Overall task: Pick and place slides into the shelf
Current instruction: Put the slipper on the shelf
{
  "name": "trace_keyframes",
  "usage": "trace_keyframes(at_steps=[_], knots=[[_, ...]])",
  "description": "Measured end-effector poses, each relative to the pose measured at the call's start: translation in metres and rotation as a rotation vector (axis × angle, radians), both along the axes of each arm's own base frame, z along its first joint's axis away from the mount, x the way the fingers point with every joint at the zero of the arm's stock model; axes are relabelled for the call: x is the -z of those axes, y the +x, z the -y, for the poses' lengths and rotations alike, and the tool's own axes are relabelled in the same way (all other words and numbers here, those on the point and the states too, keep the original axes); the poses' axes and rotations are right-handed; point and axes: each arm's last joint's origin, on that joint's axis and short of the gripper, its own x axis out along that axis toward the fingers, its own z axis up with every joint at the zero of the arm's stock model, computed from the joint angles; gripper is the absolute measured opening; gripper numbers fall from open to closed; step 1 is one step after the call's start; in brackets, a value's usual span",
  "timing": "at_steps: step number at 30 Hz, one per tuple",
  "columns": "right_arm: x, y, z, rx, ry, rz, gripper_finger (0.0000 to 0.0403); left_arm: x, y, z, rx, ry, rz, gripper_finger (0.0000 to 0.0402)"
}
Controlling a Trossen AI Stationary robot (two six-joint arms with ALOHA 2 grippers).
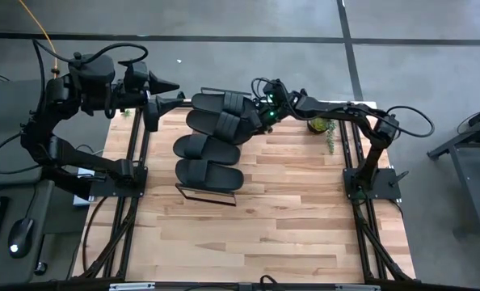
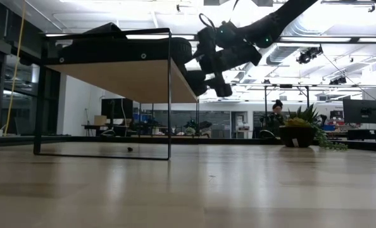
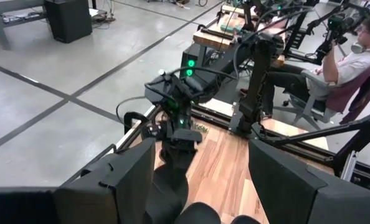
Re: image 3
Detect background wooden table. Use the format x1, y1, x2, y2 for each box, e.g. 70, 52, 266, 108
192, 4, 287, 68

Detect silver metal bracket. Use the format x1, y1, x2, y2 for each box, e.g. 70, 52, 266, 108
340, 150, 359, 183

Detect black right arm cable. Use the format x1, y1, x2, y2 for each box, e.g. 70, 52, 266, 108
115, 66, 239, 125

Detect grey headphones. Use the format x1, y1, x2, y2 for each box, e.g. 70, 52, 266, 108
350, 42, 370, 54

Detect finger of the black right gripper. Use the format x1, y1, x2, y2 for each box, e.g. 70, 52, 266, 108
146, 123, 171, 147
159, 129, 204, 170

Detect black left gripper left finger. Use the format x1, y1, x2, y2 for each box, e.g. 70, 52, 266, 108
54, 138, 156, 224

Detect black box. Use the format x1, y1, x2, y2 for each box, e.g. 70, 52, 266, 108
44, 0, 93, 44

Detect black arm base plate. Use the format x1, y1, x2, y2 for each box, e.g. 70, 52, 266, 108
228, 101, 267, 138

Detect grey office chair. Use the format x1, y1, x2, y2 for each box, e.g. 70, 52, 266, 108
273, 60, 370, 131

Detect black frame clamp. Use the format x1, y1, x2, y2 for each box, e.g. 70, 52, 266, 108
123, 111, 149, 135

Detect person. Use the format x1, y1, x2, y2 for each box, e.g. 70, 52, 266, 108
239, 12, 370, 121

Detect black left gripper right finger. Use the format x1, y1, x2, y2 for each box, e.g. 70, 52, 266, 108
249, 139, 370, 224

